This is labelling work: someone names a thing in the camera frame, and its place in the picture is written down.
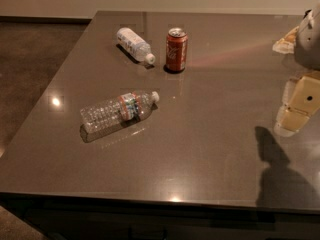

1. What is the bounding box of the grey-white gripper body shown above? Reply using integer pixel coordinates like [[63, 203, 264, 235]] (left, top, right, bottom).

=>
[[294, 4, 320, 70]]

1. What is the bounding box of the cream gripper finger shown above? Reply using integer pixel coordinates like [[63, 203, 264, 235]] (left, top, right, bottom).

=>
[[272, 27, 299, 54], [274, 71, 320, 137]]

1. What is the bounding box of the small white-labelled plastic bottle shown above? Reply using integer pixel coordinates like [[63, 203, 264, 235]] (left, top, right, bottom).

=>
[[116, 27, 156, 65]]

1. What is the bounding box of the clear plastic water bottle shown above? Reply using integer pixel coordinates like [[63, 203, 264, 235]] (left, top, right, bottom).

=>
[[80, 91, 160, 134]]

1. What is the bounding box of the red soda can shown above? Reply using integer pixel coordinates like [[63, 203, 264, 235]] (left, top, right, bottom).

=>
[[166, 27, 188, 72]]

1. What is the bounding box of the black drawer handle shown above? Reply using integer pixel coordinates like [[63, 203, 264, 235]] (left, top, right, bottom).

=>
[[128, 228, 167, 240]]

